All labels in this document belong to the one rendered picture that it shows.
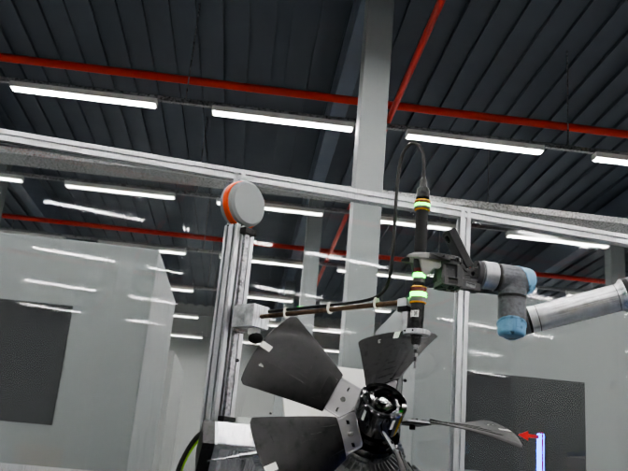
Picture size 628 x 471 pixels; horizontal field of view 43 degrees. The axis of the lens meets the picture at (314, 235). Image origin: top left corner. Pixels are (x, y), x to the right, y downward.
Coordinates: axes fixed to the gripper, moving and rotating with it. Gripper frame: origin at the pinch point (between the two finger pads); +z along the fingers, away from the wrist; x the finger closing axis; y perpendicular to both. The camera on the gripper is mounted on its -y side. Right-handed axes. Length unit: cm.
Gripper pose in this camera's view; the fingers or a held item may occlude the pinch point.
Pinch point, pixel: (408, 255)
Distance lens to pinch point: 211.4
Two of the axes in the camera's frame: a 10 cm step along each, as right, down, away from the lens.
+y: -0.8, 9.5, -3.0
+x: -2.4, 2.7, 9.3
